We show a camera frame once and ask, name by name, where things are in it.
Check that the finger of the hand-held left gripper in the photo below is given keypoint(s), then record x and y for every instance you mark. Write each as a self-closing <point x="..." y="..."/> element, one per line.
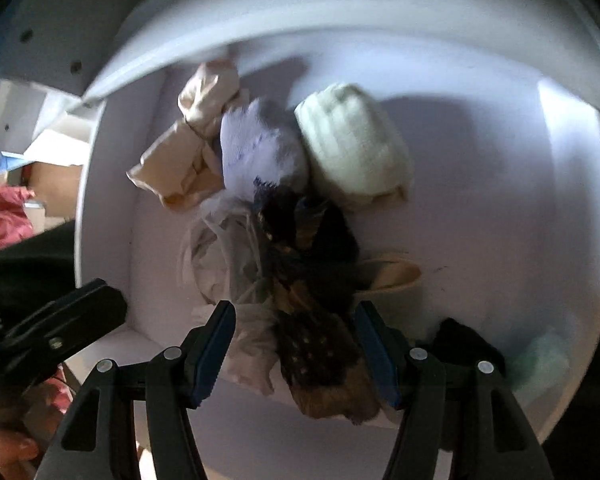
<point x="65" y="310"/>

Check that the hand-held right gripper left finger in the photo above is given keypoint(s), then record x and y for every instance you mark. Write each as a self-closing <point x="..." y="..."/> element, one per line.
<point x="215" y="355"/>

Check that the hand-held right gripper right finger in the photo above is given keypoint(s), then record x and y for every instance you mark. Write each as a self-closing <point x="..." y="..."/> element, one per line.
<point x="380" y="360"/>

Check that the black brown dotted sock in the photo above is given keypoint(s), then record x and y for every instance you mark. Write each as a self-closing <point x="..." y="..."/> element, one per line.
<point x="320" y="360"/>

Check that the beige sock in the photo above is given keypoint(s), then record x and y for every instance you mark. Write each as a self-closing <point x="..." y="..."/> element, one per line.
<point x="400" y="272"/>

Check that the translucent white stocking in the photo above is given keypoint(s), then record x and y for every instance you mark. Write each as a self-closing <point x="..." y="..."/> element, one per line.
<point x="220" y="265"/>

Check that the beige knotted stocking bundle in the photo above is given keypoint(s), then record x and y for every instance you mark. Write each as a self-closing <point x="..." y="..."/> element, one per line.
<point x="180" y="170"/>

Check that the white sock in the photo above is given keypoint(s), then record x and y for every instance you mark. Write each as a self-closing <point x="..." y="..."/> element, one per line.
<point x="260" y="150"/>

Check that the person's left hand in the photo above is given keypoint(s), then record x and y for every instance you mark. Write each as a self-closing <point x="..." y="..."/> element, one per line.
<point x="2" y="447"/>

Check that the person's black-clad leg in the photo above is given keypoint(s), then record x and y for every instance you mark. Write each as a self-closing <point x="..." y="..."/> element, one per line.
<point x="30" y="260"/>

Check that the pink cloth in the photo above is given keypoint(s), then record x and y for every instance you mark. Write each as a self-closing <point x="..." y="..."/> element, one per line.
<point x="5" y="210"/>

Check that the mint green sock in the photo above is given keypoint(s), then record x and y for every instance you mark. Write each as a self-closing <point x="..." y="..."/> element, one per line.
<point x="545" y="360"/>

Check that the cream ribbed sock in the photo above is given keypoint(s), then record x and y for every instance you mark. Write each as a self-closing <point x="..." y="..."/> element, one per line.
<point x="352" y="145"/>

